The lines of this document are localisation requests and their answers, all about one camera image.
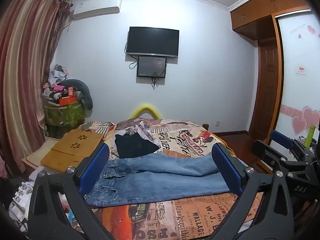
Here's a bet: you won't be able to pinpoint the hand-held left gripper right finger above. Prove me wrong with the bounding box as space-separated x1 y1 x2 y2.
210 142 295 240

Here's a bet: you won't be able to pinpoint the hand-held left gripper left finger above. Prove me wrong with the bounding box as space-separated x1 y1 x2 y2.
27 142 110 240

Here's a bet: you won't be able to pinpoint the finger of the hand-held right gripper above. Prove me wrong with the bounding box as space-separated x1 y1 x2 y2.
270 130 304 155
251 140 292 177

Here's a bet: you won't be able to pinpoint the blue jeans pants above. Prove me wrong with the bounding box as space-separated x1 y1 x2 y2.
84 152 248 207

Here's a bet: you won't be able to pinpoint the green bottle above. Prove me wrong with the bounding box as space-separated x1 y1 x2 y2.
304 126 316 147

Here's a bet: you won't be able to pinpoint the wooden laptop table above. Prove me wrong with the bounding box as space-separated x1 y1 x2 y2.
40 129 105 173

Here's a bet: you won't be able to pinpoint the black folded garment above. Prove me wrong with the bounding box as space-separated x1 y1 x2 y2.
114 132 160 159

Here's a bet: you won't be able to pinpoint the printed newspaper-pattern blanket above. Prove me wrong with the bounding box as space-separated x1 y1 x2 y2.
66 117 267 240

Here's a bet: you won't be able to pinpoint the wooden door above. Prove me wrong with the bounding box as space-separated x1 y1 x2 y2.
249 37 283 138

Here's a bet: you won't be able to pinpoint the white heart-sticker wardrobe door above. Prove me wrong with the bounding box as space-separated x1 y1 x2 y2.
272 10 320 152

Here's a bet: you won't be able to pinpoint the green patterned storage box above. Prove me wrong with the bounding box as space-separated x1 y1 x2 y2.
44 101 87 139

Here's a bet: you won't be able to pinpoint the beige board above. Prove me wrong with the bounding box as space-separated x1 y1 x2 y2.
21 140 65 172

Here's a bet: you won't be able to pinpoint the orange box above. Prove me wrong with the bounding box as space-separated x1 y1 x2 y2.
59 95 78 106

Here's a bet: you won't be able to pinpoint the grey neck pillow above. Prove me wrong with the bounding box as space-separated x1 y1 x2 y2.
59 79 94 110

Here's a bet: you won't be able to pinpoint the yellow foam cushion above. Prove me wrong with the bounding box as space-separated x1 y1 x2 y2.
130 103 163 119

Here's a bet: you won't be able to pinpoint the pile of clothes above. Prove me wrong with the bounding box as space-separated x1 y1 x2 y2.
42 64 75 100

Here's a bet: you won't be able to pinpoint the wooden overhead cabinet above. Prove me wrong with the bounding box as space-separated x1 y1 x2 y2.
230 0 315 41

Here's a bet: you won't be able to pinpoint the striped red curtain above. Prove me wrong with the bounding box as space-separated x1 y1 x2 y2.
0 0 73 179

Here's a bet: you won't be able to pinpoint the white air conditioner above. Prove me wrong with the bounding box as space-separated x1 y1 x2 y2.
71 0 122 20

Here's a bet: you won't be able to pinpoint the black monitor cable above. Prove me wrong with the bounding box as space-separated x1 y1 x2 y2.
149 72 161 89

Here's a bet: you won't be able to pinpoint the small black wall monitor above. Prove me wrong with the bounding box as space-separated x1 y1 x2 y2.
137 56 167 78

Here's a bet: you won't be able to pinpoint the black wall television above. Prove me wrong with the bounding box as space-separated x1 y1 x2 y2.
126 26 180 58

